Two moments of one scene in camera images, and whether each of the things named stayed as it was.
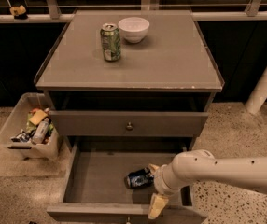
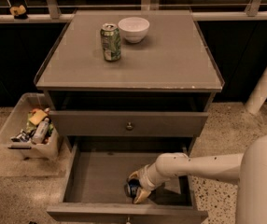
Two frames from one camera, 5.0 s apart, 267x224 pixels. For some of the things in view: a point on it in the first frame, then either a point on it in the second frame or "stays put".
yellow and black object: x=19 y=12 stays put
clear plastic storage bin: x=30 y=130 stays put
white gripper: x=160 y=180 to x=145 y=177
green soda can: x=111 y=41 stays put
